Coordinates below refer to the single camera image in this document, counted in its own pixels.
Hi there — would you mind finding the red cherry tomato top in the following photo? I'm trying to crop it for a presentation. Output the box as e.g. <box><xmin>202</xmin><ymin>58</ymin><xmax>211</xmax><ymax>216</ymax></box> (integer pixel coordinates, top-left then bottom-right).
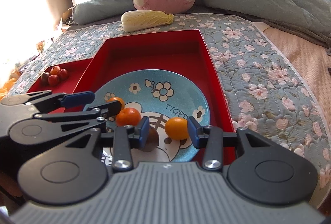
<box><xmin>50</xmin><ymin>66</ymin><xmax>61</xmax><ymax>76</ymax></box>

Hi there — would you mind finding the napa cabbage plush toy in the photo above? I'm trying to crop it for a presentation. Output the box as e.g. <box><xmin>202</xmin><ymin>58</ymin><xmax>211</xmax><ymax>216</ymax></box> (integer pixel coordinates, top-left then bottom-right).
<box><xmin>121</xmin><ymin>10</ymin><xmax>174</xmax><ymax>33</ymax></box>

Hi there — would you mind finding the large red tray box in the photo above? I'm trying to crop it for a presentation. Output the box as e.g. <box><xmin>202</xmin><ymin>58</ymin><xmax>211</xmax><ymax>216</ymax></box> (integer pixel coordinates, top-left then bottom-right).
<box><xmin>70</xmin><ymin>29</ymin><xmax>236</xmax><ymax>165</ymax></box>

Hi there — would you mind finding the floral quilted bed cover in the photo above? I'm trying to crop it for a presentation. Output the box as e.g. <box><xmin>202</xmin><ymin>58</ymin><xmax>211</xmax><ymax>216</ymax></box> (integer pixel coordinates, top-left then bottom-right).
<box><xmin>7</xmin><ymin>12</ymin><xmax>331</xmax><ymax>191</ymax></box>

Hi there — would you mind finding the orange tangerine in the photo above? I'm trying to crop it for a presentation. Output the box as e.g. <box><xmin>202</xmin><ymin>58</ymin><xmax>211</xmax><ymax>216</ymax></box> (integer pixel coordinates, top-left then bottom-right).
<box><xmin>164</xmin><ymin>117</ymin><xmax>189</xmax><ymax>141</ymax></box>
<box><xmin>107</xmin><ymin>96</ymin><xmax>125</xmax><ymax>110</ymax></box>
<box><xmin>116</xmin><ymin>108</ymin><xmax>141</xmax><ymax>126</ymax></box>

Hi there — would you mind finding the yellow plastic bag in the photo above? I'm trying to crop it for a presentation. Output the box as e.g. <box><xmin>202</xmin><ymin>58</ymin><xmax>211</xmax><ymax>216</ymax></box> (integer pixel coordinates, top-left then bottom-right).
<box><xmin>0</xmin><ymin>69</ymin><xmax>21</xmax><ymax>100</ymax></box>

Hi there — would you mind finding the red cherry tomato right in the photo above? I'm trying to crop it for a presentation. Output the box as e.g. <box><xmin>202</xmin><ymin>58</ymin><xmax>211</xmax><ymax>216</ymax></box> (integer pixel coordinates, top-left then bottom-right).
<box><xmin>58</xmin><ymin>68</ymin><xmax>68</xmax><ymax>81</ymax></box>

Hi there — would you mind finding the red cherry tomato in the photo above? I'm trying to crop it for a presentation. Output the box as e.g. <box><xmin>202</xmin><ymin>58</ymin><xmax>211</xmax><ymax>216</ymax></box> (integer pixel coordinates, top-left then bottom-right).
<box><xmin>48</xmin><ymin>75</ymin><xmax>60</xmax><ymax>87</ymax></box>
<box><xmin>58</xmin><ymin>68</ymin><xmax>68</xmax><ymax>81</ymax></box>
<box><xmin>50</xmin><ymin>66</ymin><xmax>61</xmax><ymax>76</ymax></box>

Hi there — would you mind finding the dark cherry tomato left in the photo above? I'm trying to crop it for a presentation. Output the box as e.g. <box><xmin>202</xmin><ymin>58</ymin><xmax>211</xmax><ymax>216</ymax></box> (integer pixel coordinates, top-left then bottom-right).
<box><xmin>40</xmin><ymin>72</ymin><xmax>50</xmax><ymax>86</ymax></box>

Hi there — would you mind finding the dark brown round fruit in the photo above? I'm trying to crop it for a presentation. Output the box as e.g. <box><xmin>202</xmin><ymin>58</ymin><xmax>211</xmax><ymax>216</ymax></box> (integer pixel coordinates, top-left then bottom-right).
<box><xmin>143</xmin><ymin>126</ymin><xmax>159</xmax><ymax>152</ymax></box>

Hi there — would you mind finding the orange tangerine behind gripper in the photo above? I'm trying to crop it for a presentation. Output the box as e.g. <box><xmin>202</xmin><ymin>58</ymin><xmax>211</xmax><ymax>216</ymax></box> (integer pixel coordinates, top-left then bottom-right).
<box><xmin>107</xmin><ymin>96</ymin><xmax>125</xmax><ymax>110</ymax></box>

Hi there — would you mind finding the small red tray box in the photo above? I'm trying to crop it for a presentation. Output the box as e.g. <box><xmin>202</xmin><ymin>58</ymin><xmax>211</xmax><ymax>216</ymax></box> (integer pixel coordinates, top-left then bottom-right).
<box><xmin>26</xmin><ymin>58</ymin><xmax>94</xmax><ymax>114</ymax></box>

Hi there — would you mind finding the red cherry tomato front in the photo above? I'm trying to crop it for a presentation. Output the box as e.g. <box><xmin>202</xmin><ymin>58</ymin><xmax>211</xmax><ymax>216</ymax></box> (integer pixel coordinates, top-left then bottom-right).
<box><xmin>48</xmin><ymin>75</ymin><xmax>60</xmax><ymax>87</ymax></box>

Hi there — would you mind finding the grey-green duvet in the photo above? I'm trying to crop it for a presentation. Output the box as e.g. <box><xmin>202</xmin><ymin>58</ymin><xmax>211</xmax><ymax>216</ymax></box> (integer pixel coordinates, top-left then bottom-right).
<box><xmin>72</xmin><ymin>0</ymin><xmax>330</xmax><ymax>48</ymax></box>

